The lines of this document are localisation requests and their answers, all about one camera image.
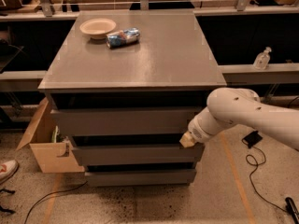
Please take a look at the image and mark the white and red sneaker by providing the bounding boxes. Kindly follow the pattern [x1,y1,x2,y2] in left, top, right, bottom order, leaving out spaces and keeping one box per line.
[0,160,19,184]

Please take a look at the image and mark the grey top drawer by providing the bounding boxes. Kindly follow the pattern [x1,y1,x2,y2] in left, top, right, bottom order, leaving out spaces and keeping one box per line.
[51,106,200,136]

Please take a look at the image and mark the black strap on floor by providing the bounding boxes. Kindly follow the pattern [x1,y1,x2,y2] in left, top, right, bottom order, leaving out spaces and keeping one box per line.
[0,188,17,215]

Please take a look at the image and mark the black power adapter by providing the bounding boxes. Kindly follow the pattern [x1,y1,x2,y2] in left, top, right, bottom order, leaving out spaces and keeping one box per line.
[242,131,263,148]

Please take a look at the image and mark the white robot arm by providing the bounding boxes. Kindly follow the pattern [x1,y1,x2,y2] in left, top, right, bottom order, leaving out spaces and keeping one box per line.
[179,88,299,150]

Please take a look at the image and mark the beige paper bowl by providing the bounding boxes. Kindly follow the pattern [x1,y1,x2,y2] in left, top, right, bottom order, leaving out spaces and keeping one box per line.
[79,18,116,39]

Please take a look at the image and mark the grey bottom drawer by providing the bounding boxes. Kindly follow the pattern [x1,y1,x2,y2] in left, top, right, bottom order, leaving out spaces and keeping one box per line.
[85,168,196,187]

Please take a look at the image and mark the brown cardboard box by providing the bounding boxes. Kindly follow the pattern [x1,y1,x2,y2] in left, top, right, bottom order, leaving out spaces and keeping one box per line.
[17,98,84,173]

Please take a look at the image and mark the black device bottom right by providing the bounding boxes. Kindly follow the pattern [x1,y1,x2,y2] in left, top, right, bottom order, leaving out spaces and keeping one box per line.
[285,197,299,224]

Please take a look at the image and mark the grey middle drawer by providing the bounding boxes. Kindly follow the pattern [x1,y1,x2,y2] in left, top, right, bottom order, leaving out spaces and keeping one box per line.
[72,133,205,166]

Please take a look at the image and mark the grey drawer cabinet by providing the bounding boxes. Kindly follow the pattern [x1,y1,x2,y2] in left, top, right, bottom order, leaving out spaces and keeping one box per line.
[39,10,226,173]

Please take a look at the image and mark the blue crushed soda can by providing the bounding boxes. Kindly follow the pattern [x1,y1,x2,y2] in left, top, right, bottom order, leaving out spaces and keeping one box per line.
[106,27,140,49]

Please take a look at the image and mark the black cable on left floor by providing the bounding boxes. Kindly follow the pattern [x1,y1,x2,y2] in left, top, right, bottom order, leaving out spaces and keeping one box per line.
[23,180,89,224]

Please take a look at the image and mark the clear hand sanitizer bottle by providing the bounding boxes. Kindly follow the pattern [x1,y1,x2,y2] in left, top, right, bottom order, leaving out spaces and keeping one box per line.
[253,47,272,70]

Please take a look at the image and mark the grey drawer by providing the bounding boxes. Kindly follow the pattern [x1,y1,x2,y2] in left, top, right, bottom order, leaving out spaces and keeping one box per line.
[72,133,205,166]
[85,168,196,187]
[51,106,200,136]

